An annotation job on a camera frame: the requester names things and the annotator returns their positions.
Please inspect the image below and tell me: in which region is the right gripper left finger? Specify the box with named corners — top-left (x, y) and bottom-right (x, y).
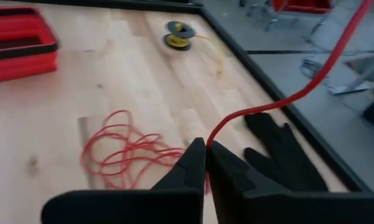
top-left (40, 137), bottom-right (207, 224)

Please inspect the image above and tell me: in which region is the grey office chair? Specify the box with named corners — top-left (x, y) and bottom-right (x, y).
top-left (245, 0), bottom-right (299, 32)

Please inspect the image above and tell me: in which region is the red wire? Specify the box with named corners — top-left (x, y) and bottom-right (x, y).
top-left (80, 0), bottom-right (374, 195)

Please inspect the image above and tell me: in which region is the yellow wire spool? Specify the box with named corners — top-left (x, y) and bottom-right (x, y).
top-left (163, 21), bottom-right (225, 75)

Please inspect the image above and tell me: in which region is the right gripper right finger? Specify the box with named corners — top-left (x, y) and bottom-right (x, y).
top-left (206, 141), bottom-right (374, 224)

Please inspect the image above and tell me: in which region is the red collapsible container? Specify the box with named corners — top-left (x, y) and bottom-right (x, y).
top-left (0, 6), bottom-right (60, 85)

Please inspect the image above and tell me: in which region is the black aluminium table frame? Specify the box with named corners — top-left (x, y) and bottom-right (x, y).
top-left (12, 0), bottom-right (371, 192)

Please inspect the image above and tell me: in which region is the red storage bin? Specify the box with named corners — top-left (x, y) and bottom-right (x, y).
top-left (272, 0), bottom-right (333, 14)

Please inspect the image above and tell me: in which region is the black work glove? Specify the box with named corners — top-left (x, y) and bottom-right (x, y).
top-left (243, 112), bottom-right (329, 192)

